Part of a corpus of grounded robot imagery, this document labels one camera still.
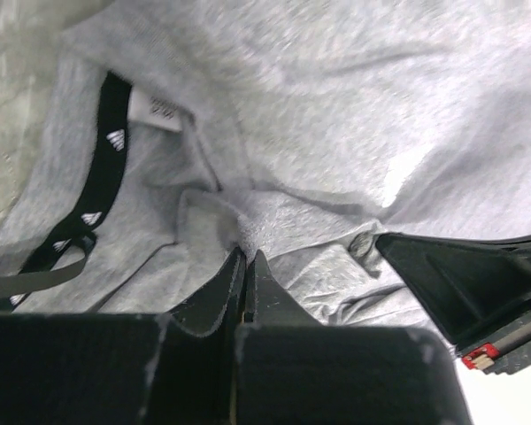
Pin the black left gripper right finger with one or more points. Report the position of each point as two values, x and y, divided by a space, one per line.
267 302

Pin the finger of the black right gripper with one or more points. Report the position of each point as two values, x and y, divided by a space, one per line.
468 288

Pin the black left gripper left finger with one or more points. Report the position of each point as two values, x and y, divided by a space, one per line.
202 313

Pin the grey t-shirt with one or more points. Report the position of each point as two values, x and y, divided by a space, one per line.
304 129

